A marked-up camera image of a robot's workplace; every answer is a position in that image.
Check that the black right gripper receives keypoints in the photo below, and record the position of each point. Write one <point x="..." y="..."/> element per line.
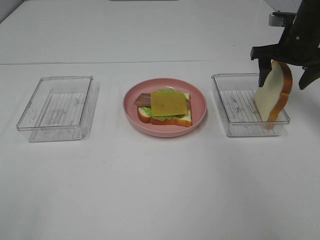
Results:
<point x="298" y="45"/>

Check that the bread slice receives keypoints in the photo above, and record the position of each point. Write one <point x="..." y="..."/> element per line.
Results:
<point x="272" y="97"/>
<point x="145" y="116"/>

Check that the yellow cheese slice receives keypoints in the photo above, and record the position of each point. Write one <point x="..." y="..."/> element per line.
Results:
<point x="168" y="104"/>

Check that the green lettuce leaf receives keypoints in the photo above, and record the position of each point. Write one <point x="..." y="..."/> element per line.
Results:
<point x="164" y="104"/>

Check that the bacon strip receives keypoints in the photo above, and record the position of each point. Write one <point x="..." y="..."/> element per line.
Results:
<point x="144" y="100"/>

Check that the right clear plastic tray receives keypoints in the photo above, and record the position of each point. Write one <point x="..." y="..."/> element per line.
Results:
<point x="234" y="98"/>

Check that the clear plastic tray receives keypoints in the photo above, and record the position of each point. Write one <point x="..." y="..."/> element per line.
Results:
<point x="234" y="98"/>
<point x="60" y="109"/>

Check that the pink round plate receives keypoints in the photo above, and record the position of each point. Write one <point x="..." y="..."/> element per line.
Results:
<point x="198" y="105"/>

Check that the left clear plastic tray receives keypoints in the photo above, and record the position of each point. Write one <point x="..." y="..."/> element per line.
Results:
<point x="60" y="109"/>

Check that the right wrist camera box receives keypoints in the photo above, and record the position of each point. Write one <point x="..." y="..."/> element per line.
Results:
<point x="281" y="19"/>

